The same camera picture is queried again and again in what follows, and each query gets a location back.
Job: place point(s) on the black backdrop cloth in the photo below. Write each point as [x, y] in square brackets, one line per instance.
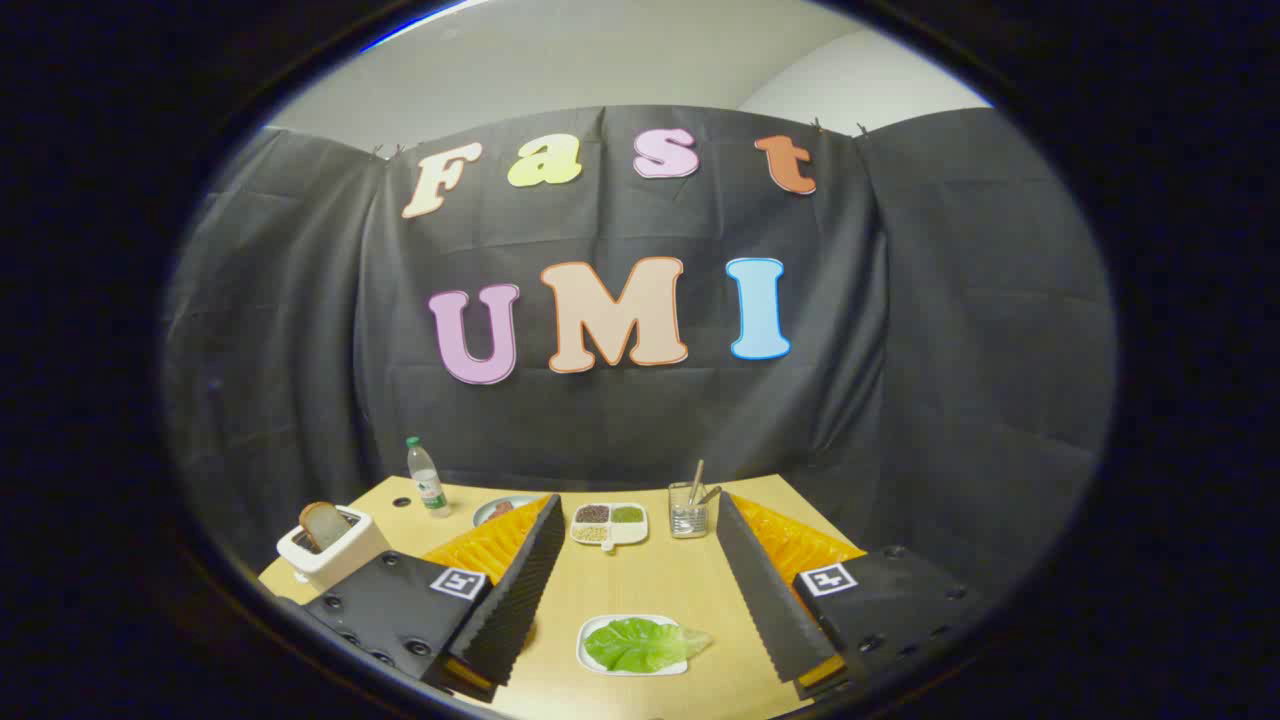
[900, 350]

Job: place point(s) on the green lettuce leaf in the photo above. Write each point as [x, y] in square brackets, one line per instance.
[640, 645]

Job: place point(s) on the clear plastic water bottle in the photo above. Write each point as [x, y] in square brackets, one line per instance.
[429, 485]

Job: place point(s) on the metal spoon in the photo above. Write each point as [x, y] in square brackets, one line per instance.
[710, 493]

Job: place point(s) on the brown crust bread slice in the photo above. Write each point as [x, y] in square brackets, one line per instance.
[322, 525]

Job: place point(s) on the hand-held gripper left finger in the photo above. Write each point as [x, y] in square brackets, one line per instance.
[520, 600]

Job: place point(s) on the white divided dish with beans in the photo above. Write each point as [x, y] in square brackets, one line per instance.
[610, 525]

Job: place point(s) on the light blue round plate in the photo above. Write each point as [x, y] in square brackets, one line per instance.
[485, 515]

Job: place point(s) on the white square plate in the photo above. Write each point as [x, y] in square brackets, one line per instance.
[590, 660]

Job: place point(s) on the thin metal utensil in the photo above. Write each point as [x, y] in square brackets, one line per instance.
[697, 478]

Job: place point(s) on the clear glass utensil holder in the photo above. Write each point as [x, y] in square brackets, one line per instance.
[688, 522]

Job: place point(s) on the white toaster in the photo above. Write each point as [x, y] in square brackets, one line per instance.
[345, 560]

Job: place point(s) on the brown meat patty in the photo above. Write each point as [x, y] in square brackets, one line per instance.
[498, 511]

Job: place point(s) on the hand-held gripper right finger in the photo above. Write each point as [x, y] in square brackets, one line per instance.
[765, 600]

